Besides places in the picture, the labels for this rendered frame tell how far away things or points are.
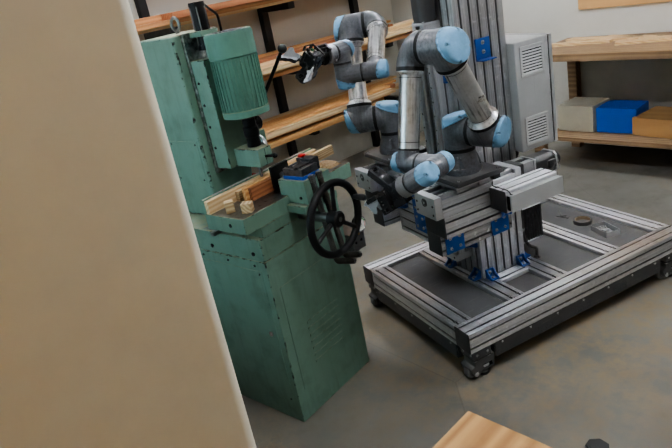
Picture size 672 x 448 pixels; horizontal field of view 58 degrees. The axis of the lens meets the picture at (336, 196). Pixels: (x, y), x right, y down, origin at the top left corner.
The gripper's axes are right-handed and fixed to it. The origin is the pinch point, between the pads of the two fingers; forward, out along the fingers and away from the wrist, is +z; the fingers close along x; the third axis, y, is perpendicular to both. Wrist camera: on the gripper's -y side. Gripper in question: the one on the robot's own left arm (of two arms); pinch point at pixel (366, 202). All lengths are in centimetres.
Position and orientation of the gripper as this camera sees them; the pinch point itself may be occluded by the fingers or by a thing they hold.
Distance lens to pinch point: 221.8
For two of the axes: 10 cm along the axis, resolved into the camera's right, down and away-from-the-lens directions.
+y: 5.2, 8.5, -0.2
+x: 6.7, -4.0, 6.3
